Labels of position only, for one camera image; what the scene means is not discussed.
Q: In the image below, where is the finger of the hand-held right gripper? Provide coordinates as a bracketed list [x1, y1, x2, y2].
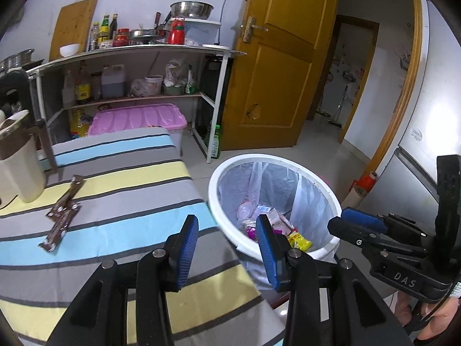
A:
[328, 216, 429, 259]
[341, 207, 433, 240]

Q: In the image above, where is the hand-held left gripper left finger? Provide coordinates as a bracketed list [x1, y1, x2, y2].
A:
[45, 214, 199, 346]

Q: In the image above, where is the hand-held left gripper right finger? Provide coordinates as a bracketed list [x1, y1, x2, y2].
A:
[255, 214, 415, 346]

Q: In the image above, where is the yellow snack packet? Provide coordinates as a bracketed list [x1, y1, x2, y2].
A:
[286, 232, 313, 252]

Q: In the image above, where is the red white carton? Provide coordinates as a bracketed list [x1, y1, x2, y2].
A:
[256, 205, 298, 237]

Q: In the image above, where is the white yogurt cup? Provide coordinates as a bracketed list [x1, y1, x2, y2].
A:
[237, 201, 255, 220]

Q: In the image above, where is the white trash bin with bag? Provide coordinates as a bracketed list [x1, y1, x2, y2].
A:
[218, 159, 340, 289]

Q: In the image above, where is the person's right hand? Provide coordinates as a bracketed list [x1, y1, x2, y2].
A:
[394, 290, 461, 343]

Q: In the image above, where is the red cylinder object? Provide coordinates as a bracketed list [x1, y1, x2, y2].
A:
[358, 172, 379, 192]

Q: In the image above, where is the striped tablecloth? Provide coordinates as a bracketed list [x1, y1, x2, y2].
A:
[0, 126, 285, 346]

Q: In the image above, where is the mop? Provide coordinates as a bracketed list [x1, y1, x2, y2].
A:
[328, 86, 349, 127]

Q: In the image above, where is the grey refrigerator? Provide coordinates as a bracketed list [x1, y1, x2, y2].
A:
[364, 0, 461, 224]

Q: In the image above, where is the brown stick packet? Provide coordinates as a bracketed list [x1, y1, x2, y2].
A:
[46, 175, 86, 219]
[39, 202, 82, 253]

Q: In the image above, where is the pink lidded storage box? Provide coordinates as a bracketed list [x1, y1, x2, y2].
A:
[87, 103, 188, 157]

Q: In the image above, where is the yellow food bag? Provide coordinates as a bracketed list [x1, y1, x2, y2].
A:
[70, 108, 93, 138]

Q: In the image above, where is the white bucket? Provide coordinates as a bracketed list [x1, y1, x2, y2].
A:
[144, 75, 165, 96]

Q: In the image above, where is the white plastic bag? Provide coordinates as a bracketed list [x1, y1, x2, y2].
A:
[165, 59, 190, 87]

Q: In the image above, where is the wooden door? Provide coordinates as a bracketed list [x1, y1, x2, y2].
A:
[220, 0, 340, 152]

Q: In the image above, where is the dark liquid jug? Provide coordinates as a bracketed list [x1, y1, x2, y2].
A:
[102, 64, 126, 99]

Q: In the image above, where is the beige brown electric kettle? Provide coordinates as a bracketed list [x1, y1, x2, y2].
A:
[0, 110, 47, 204]

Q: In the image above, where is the yellow label oil bottle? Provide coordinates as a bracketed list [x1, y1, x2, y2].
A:
[75, 61, 92, 105]

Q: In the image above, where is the tall clear bottle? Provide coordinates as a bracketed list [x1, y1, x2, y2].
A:
[62, 70, 76, 109]

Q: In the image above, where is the metal shelf rack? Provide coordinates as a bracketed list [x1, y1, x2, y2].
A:
[27, 45, 247, 164]

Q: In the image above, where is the red bottle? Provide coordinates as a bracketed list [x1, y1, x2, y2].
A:
[168, 18, 186, 46]

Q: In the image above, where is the steel tray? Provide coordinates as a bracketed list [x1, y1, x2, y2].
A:
[128, 29, 170, 44]

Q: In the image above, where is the white plastic container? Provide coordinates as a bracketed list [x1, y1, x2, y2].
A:
[180, 18, 222, 46]

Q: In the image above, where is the red lidded jar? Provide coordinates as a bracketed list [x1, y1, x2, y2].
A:
[113, 28, 130, 47]

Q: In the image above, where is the clear sauce bottle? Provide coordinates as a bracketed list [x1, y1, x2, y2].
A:
[89, 22, 101, 51]

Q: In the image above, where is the large steel bowl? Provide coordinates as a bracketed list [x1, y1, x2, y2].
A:
[170, 2, 214, 21]

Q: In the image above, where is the wooden cutting board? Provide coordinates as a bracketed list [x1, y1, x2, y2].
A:
[48, 0, 99, 62]

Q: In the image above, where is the steel pot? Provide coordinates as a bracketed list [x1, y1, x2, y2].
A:
[0, 48, 37, 73]

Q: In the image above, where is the wooden door frame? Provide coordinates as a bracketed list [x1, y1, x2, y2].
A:
[337, 0, 423, 186]

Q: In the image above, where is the metal door handle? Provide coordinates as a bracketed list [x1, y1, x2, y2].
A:
[242, 16, 269, 43]

